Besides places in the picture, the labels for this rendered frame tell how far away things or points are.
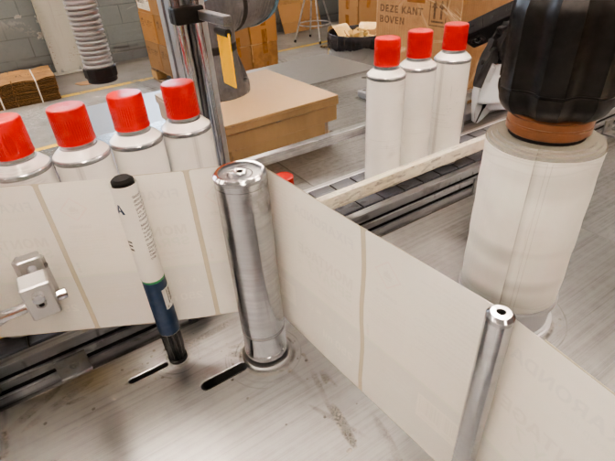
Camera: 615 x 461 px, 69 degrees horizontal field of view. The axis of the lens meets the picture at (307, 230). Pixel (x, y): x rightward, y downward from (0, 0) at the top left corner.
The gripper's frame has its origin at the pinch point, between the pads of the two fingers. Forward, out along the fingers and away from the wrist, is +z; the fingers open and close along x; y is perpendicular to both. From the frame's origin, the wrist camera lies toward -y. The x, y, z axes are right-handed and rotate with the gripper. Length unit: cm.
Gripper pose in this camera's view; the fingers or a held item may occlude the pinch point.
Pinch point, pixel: (474, 113)
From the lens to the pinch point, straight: 81.5
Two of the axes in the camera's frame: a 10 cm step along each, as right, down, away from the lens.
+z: -3.7, 8.9, 2.7
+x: 7.5, 1.2, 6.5
